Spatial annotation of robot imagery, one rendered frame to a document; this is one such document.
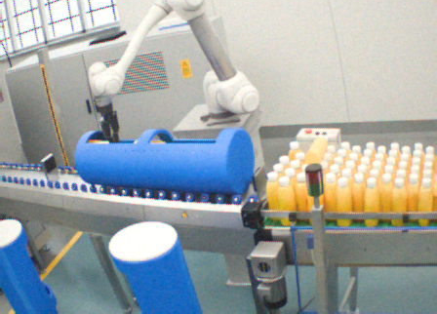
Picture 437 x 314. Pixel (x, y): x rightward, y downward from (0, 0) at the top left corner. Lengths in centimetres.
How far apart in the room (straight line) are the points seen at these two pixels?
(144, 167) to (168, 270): 63
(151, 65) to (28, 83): 137
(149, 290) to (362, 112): 350
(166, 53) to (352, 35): 183
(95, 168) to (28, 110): 237
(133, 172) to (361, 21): 297
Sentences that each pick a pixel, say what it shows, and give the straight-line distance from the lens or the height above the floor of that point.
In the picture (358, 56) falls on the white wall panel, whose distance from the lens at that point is 488.
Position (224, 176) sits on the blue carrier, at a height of 110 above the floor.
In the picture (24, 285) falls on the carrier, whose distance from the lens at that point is 247.
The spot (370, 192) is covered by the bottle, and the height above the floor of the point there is 106.
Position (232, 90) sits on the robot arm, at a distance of 259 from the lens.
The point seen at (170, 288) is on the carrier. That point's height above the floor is 87.
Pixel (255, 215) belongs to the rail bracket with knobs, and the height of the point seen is 97.
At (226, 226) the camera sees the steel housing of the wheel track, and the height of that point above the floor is 84.
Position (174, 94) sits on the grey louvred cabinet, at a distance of 399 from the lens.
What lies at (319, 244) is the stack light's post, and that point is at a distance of 193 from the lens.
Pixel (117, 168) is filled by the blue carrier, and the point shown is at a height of 111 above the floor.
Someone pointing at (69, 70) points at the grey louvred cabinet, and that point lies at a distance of 441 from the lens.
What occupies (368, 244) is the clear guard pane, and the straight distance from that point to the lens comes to 202.
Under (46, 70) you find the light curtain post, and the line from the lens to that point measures 326.
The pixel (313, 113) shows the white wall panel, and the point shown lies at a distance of 512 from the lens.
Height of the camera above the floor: 205
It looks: 23 degrees down
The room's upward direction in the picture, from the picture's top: 12 degrees counter-clockwise
